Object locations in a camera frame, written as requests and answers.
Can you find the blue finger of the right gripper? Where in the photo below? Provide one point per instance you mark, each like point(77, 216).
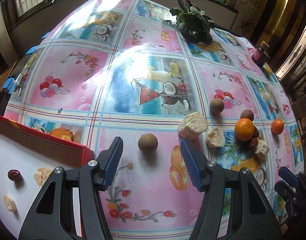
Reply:
point(284, 190)
point(287, 175)

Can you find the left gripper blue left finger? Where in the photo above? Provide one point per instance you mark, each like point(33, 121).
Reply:
point(108, 161)

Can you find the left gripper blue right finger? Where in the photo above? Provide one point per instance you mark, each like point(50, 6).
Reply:
point(195, 162)

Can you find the beige cake chunk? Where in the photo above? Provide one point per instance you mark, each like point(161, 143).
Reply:
point(9, 203)
point(215, 137)
point(192, 126)
point(261, 150)

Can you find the dark red jujube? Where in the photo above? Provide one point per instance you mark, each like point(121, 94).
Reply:
point(252, 144)
point(14, 175)
point(256, 133)

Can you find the brown longan fruit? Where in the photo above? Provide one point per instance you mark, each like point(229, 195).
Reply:
point(248, 114)
point(148, 143)
point(216, 106)

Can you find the small orange tangerine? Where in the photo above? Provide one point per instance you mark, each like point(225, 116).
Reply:
point(277, 126)

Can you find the large orange tangerine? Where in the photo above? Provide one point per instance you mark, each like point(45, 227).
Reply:
point(244, 129)

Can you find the beige hexagonal cake piece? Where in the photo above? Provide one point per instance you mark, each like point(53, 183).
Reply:
point(42, 175)

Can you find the carved wooden chair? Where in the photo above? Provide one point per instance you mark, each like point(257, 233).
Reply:
point(297, 96)

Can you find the red cardboard box tray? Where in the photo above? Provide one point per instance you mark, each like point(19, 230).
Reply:
point(26, 150)

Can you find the colourful fruit print tablecloth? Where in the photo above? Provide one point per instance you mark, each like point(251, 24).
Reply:
point(118, 68)

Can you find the dark red jar with lid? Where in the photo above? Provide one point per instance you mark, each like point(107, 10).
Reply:
point(260, 55)

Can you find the blue and white box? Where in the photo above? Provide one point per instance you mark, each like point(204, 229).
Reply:
point(9, 85)

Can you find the dark green leafy vegetable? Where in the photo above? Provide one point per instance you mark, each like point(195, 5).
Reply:
point(193, 24)

